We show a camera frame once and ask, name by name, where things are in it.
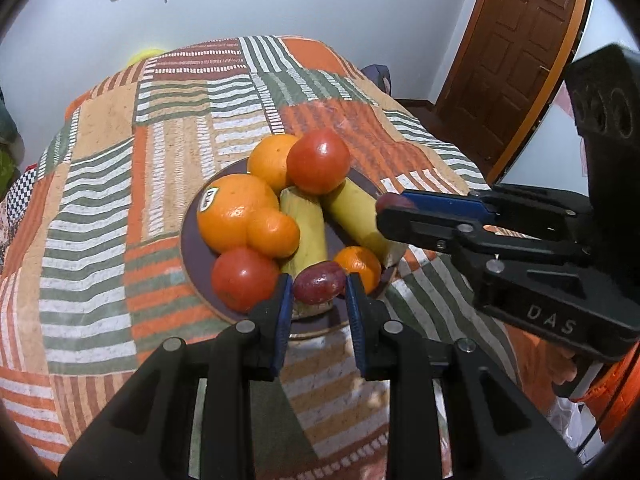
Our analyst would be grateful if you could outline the red tomato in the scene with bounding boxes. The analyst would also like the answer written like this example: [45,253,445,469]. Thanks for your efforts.
[286,129,351,196]
[210,246,281,313]

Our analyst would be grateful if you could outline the large orange with sticker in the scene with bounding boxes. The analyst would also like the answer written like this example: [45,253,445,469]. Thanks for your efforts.
[196,173,281,255]

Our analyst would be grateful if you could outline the green cloth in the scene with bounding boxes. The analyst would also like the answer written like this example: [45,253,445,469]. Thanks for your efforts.
[0,152,14,197]

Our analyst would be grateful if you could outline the yellow round object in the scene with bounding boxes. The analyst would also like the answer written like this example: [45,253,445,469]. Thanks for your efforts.
[126,48,167,67]

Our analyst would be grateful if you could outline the dark backpack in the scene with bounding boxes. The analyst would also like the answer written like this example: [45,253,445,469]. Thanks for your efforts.
[360,63,394,97]

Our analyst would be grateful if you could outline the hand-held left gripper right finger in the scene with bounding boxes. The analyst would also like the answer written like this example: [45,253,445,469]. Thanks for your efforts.
[345,272,586,480]

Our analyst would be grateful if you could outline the checkered cloth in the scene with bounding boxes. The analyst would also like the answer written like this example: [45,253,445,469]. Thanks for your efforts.
[0,166,39,223]

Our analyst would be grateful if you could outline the striped patchwork blanket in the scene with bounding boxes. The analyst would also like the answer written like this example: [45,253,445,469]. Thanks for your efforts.
[0,35,556,480]

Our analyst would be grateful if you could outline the orange door frame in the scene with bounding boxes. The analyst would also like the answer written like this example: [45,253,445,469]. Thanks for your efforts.
[486,0,599,184]

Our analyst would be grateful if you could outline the small mandarin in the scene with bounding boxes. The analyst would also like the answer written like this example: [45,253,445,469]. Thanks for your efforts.
[246,207,301,260]
[333,245,383,295]

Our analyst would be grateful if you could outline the dark purple plate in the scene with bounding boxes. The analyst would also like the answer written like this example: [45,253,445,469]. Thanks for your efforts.
[178,155,402,341]

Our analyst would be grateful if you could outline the pink wall decoration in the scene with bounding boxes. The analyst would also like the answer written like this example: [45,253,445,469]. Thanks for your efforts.
[554,82,582,118]

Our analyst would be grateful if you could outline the purple grape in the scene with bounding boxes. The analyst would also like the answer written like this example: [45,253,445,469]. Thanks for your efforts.
[292,261,348,305]

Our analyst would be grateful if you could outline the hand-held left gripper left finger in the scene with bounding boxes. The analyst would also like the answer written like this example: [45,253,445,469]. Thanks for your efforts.
[57,272,296,480]

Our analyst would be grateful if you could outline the dark red plum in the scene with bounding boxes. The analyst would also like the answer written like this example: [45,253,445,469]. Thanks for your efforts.
[376,192,419,215]

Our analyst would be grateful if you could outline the blue-grey cloth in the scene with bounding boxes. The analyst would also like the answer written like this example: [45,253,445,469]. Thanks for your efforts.
[0,87,24,148]

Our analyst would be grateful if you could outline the white plastic bag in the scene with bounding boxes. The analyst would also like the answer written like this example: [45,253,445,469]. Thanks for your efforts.
[544,394,587,457]

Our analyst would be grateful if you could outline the orange cloth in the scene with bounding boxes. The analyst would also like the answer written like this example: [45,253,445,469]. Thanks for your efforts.
[569,342,640,443]

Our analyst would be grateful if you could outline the yellow-green banana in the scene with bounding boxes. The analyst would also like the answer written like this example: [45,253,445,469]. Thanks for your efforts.
[320,178,407,267]
[278,186,329,319]

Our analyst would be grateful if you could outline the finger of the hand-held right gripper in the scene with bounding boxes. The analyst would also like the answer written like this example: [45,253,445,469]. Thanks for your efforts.
[375,205,592,277]
[400,183,594,242]

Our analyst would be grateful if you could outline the brown wooden door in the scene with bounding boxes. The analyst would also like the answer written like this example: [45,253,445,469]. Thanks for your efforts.
[436,0,583,167]

